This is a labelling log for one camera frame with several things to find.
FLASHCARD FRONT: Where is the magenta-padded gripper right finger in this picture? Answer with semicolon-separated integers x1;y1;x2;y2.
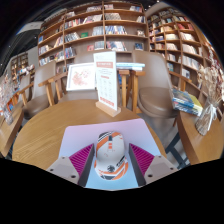
128;143;179;187

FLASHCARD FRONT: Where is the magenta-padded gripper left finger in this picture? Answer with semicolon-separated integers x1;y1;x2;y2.
45;143;96;187

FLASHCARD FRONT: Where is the white orange patterned computer mouse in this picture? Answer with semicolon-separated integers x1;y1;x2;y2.
93;130;129;181

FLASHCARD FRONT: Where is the pink blue gradient mouse pad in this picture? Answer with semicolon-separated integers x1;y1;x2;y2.
58;118;163;191

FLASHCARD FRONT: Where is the glass vase with dried flowers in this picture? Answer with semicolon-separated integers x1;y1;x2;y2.
194;49;224;137

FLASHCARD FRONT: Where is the stack of colourful books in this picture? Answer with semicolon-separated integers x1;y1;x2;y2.
171;88;204;117

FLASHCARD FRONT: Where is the taupe wooden armchair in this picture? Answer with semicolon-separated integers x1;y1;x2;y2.
18;61;58;121
128;49;193;119
38;49;134;108

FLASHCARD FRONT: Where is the white framed floral picture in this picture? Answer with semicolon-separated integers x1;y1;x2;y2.
65;62;97;92

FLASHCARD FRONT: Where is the white sign on wooden base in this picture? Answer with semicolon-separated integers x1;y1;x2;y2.
93;50;122;118

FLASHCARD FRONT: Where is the light blue flat book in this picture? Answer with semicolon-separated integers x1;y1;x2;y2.
115;62;146;72

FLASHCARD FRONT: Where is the distant wooden bookshelf unit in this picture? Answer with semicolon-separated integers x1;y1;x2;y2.
9;51;30;79

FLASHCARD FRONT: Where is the curved wooden bookshelf unit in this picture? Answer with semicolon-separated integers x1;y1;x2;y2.
145;6;224;101

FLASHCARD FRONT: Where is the wide wooden bookshelf unit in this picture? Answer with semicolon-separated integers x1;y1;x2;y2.
37;1;149;76

